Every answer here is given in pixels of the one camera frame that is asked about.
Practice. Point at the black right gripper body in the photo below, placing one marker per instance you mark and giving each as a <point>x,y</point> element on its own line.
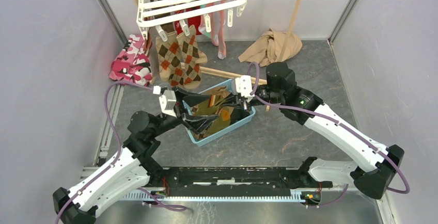
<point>248,103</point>

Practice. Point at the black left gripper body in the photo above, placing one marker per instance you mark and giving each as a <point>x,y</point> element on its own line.
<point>179,107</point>

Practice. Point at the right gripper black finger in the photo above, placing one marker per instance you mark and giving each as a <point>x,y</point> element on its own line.
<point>231,100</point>
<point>225,110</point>

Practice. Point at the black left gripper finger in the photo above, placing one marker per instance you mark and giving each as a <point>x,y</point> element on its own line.
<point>190,98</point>
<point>198,124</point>

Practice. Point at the green orange striped sock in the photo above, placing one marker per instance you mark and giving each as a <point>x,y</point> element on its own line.
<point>208,107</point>

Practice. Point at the argyle patterned sock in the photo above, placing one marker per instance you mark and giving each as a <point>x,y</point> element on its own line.
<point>193,58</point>
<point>169,57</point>

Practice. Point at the white plastic clip hanger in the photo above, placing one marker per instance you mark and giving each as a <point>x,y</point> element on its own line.
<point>146,10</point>

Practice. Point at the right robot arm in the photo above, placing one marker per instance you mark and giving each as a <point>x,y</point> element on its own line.
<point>374,167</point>

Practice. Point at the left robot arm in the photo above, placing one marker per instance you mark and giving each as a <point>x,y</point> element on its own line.
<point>132,166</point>

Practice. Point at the light blue plastic basket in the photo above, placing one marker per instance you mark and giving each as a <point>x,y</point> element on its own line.
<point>238,118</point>

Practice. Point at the beige crumpled cloth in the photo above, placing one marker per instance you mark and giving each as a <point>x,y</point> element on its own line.
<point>267,49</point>

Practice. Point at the pink camouflage cloth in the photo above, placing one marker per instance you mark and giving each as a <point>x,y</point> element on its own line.
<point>132,64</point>

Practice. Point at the pink sock with green print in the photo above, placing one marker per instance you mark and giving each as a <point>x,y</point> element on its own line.
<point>218,21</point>

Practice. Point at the brown cream striped sock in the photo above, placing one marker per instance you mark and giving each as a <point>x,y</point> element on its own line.
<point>167,27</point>

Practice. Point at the red snowflake sock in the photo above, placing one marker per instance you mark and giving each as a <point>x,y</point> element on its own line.
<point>196,21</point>

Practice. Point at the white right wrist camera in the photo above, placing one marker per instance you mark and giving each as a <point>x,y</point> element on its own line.
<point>242,86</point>

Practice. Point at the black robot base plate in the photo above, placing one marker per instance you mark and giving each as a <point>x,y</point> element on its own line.
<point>235,184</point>

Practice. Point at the wooden hanger stand frame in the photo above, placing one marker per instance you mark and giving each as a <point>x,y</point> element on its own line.
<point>224,74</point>

